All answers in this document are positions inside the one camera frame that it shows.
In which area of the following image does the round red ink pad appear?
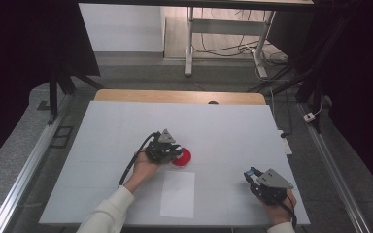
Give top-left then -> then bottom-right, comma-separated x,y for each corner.
170,147 -> 192,169

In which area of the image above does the small white plug adapter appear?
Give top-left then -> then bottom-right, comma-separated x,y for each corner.
302,111 -> 317,123

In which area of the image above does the white metal desk frame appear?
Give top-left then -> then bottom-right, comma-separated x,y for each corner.
184,6 -> 277,80

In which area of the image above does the tangle of floor cables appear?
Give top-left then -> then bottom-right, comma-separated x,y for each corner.
192,8 -> 289,67

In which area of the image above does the hand-held gripper cable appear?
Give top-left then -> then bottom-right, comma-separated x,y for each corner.
279,193 -> 299,229
118,131 -> 160,187

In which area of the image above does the right hand-held gripper cable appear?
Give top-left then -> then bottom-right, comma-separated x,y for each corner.
279,193 -> 299,229

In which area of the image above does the aluminium floor rail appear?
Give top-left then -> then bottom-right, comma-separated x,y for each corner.
298,102 -> 372,233
0,93 -> 76,233

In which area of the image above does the person's left hand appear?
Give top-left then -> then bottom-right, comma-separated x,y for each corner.
131,150 -> 162,192

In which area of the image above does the person's right hand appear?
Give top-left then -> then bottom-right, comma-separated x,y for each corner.
260,188 -> 298,226

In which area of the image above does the black metal stand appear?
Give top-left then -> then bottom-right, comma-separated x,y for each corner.
37,61 -> 105,126
246,54 -> 326,134

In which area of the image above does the white paper sheet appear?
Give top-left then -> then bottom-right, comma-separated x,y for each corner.
159,170 -> 196,219

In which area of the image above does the black curtain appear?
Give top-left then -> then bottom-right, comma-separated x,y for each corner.
266,0 -> 373,202
0,0 -> 101,174

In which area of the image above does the left hand-held gripper cable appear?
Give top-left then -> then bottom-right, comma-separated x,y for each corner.
118,131 -> 160,187

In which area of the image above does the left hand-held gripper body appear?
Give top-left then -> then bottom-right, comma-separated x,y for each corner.
145,128 -> 177,165

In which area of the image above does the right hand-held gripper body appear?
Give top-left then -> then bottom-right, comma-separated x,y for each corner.
249,167 -> 295,206

